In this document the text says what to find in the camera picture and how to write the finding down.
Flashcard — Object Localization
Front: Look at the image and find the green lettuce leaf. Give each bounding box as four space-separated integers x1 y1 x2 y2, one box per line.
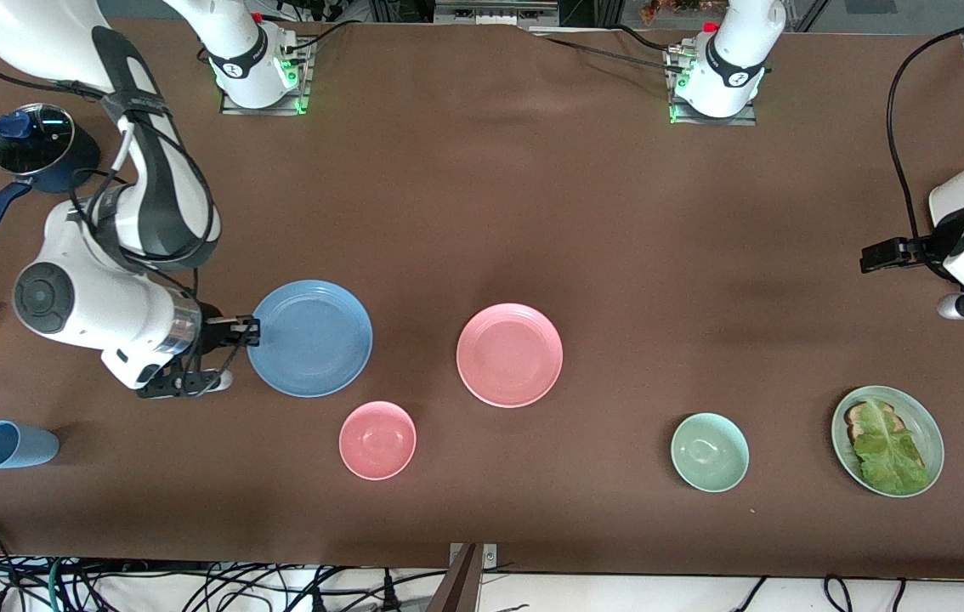
852 398 932 495

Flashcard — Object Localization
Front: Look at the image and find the aluminium frame bar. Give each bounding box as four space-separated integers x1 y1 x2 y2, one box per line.
434 0 561 28

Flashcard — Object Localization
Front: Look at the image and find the blue cup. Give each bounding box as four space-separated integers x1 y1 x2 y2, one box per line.
0 420 60 470

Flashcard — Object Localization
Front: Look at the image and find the toast slice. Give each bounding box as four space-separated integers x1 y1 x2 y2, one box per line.
844 399 904 443

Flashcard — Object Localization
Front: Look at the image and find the black cable to right base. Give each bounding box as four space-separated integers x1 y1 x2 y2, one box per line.
285 20 364 54

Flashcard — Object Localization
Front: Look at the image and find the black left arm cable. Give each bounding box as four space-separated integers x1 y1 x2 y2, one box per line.
885 19 964 247

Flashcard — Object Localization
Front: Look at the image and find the black cable to left base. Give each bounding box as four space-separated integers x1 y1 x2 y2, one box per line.
533 34 680 74

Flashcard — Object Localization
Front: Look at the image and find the small metal bracket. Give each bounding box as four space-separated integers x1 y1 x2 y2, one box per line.
448 542 498 569

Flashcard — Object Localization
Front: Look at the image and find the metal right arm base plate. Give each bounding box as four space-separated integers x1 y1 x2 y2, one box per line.
220 38 314 116

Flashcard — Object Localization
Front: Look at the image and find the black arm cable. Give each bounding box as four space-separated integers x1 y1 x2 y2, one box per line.
65 110 221 400
885 19 964 247

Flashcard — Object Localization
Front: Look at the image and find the small green bowl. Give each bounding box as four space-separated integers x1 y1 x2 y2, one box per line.
671 412 750 493

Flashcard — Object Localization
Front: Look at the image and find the black cable to base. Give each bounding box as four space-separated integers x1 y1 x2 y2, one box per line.
285 20 364 54
533 34 680 74

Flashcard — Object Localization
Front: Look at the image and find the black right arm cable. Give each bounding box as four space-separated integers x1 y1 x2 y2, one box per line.
65 110 221 400

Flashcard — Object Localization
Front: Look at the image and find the blue plate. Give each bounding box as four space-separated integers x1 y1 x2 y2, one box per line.
247 280 374 399

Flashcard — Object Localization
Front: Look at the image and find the dark blue pot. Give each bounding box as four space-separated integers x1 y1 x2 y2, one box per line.
0 104 100 252

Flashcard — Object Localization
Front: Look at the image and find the green plate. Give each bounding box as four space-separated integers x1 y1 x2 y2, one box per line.
831 385 945 498

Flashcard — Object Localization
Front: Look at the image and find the pink plate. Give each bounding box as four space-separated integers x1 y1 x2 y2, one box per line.
456 303 564 409

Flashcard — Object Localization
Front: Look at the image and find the small pink bowl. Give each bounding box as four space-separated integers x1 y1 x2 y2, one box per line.
338 400 417 481

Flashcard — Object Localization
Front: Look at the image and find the brown table cloth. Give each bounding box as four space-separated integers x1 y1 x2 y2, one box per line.
0 15 964 581

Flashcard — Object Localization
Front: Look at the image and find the dark wedge-shaped beam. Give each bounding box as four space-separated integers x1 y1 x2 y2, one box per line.
427 544 483 612

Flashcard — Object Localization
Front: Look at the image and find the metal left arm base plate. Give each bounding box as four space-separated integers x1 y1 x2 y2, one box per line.
667 42 759 127

